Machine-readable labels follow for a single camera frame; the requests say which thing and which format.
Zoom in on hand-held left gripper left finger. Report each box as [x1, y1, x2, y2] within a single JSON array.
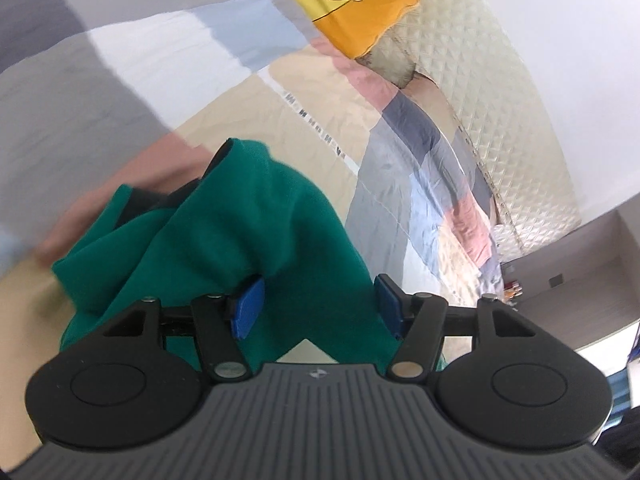
[[102, 276, 266, 381]]

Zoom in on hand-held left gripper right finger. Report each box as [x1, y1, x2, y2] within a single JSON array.
[[375, 274, 540, 381]]

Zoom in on green hoodie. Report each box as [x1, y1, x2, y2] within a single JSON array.
[[51, 137, 446, 371]]

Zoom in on grey wardrobe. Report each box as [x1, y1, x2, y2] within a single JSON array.
[[500, 210, 640, 353]]

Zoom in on cream quilted headboard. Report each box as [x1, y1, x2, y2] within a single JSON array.
[[370, 0, 581, 263]]

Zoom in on floral cream pillow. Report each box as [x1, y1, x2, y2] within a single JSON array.
[[372, 35, 426, 90]]

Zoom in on blue curtain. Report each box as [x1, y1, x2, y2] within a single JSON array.
[[612, 310, 640, 411]]

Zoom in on checkered blanket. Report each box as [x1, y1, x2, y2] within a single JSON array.
[[0, 0, 506, 411]]

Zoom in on orange crown pillow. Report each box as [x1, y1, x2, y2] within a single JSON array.
[[267, 0, 422, 59]]

